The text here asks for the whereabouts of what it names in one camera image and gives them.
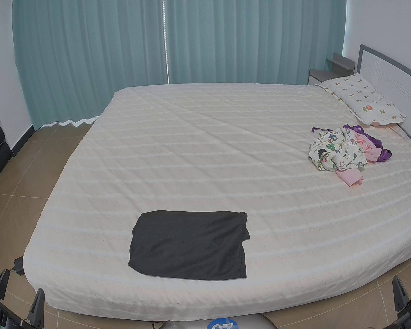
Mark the black power adapter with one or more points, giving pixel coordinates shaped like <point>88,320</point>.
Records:
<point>19,266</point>

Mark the white printed pyjama top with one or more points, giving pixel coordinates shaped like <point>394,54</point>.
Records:
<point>332,149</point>

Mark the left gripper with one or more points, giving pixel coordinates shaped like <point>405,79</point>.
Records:
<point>10,319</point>

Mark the black T-shirt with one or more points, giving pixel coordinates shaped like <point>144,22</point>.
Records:
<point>188,245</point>

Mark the pink garment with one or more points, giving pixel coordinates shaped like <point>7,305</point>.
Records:
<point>351,176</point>

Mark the bed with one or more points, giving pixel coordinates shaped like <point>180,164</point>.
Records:
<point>209,149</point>

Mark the blue-green curtain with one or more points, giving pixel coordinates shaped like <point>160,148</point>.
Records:
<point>253,29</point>
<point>89,46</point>

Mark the purple garment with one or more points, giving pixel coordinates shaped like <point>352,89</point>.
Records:
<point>383,154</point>

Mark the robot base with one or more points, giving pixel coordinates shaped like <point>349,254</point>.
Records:
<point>222,324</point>

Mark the white printed pillow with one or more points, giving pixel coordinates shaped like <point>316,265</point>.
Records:
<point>363,98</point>

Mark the grey bedside table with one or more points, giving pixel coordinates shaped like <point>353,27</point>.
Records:
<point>328,72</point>

